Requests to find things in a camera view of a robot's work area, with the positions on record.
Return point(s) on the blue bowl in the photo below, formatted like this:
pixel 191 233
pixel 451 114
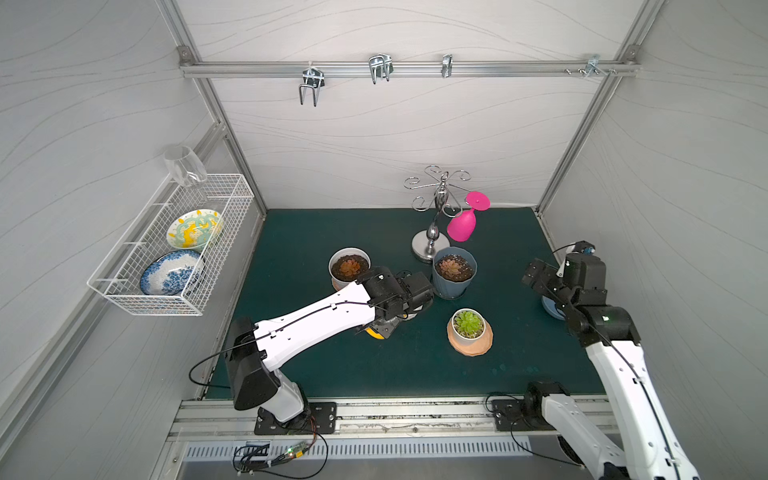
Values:
pixel 552 308

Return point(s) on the aluminium wall rail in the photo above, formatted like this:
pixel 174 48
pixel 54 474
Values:
pixel 402 69

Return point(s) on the green table mat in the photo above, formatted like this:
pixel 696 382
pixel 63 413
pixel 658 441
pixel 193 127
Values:
pixel 289 271

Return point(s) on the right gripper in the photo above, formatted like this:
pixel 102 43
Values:
pixel 537 276

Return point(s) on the yellow green patterned plate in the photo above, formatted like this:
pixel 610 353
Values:
pixel 194 230

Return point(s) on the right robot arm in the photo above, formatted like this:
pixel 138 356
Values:
pixel 649 448

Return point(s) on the blue white patterned plate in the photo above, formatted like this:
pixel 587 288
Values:
pixel 172 273

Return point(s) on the yellow watering can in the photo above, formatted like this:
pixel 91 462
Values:
pixel 374 334

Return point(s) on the metal double hook left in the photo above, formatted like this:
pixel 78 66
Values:
pixel 313 80

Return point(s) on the small white pot succulent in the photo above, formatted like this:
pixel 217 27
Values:
pixel 409 315

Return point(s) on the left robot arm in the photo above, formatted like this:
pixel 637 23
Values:
pixel 254 353

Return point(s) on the metal double hook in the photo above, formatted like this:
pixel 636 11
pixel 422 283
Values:
pixel 380 67
pixel 313 80

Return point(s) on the pink wine glass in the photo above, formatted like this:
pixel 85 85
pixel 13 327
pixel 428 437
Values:
pixel 461 227

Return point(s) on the white pot red succulent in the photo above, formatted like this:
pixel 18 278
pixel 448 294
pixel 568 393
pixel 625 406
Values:
pixel 346 265

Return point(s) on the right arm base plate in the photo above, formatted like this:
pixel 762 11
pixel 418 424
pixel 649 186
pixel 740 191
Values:
pixel 509 415

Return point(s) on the silver glass hanger stand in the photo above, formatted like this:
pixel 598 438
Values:
pixel 441 184

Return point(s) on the blue-grey pot pink succulent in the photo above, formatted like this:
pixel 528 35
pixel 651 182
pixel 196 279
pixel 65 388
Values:
pixel 453 269

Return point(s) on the clear glass cup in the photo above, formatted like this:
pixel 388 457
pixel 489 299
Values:
pixel 184 166

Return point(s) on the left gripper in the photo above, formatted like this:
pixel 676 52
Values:
pixel 389 325

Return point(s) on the metal double hook middle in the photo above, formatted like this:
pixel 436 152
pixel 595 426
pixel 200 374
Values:
pixel 380 67

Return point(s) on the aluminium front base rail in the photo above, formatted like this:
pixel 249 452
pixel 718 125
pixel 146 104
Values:
pixel 385 417

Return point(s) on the white wire basket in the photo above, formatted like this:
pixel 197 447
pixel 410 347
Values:
pixel 117 278

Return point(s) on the white pot green succulent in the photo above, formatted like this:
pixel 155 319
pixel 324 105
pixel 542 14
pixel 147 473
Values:
pixel 466 326

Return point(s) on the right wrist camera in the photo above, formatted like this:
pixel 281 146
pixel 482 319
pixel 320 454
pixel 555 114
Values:
pixel 584 247

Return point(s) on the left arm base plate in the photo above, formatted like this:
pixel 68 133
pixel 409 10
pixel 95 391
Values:
pixel 317 417

